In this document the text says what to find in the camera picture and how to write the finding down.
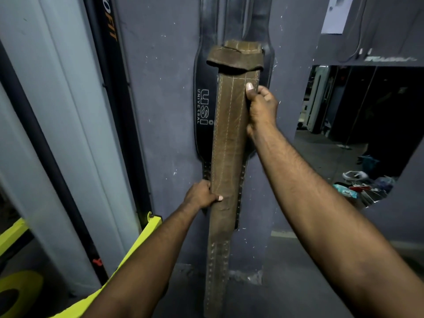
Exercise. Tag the dark diagonal bar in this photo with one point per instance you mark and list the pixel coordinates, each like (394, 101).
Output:
(36, 142)

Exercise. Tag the person's left thumb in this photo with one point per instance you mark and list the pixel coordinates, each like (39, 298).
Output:
(214, 198)

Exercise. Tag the white pillar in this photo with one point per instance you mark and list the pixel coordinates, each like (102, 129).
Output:
(63, 129)

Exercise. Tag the person's left forearm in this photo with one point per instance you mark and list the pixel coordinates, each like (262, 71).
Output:
(139, 264)

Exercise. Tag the black leather weightlifting belt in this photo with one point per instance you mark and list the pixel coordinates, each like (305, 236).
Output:
(205, 95)

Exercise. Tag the yellow metal frame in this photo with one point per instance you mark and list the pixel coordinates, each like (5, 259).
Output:
(132, 248)

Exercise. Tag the brown leather weightlifting belt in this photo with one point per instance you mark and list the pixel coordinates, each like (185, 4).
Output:
(228, 155)

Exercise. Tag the white paper notice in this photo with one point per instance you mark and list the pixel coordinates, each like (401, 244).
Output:
(337, 13)

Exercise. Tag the black upright machine post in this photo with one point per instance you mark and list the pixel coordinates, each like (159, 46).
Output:
(109, 95)

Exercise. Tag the yellow weight plate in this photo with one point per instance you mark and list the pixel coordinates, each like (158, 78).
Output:
(16, 291)

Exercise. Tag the person's right forearm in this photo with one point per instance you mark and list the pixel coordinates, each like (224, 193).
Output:
(331, 228)

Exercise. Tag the person's right thumb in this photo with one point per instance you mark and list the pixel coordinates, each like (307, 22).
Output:
(249, 92)

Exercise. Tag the person's left hand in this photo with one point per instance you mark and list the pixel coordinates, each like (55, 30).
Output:
(198, 196)

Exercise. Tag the person's right hand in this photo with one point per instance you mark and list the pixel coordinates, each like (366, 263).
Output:
(261, 109)

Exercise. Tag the wall mirror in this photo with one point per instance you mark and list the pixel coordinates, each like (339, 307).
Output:
(357, 129)

